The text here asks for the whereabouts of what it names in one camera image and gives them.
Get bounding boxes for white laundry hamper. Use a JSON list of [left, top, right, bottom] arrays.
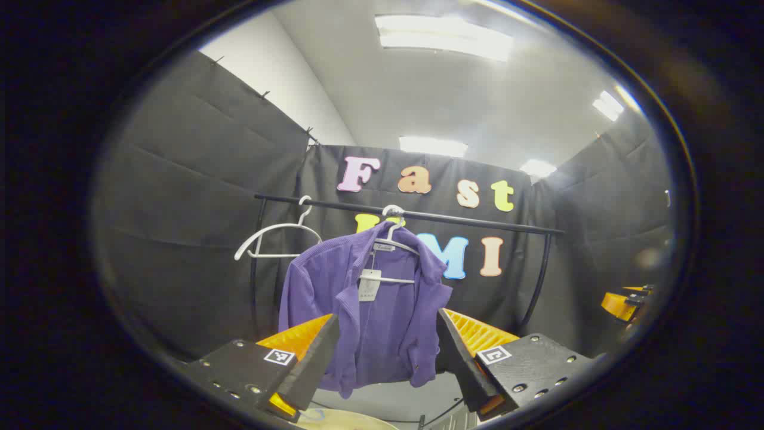
[[295, 408, 401, 430]]

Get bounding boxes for black backdrop cloth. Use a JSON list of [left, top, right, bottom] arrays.
[[93, 51, 678, 371]]

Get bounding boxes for white clothes hanger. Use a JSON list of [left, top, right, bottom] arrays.
[[234, 195, 323, 262], [358, 205, 421, 286]]

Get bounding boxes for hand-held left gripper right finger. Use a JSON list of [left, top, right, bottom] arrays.
[[436, 308, 597, 420]]

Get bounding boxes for purple knit jacket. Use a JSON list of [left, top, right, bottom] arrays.
[[278, 221, 454, 400]]

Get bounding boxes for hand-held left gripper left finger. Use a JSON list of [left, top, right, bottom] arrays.
[[182, 314, 341, 425]]

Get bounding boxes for black metal clothes rack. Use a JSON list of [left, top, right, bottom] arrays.
[[249, 192, 565, 341]]

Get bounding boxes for ceiling light panel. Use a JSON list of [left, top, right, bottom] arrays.
[[375, 13, 515, 62], [399, 136, 469, 158], [519, 158, 557, 179], [592, 90, 626, 122]]

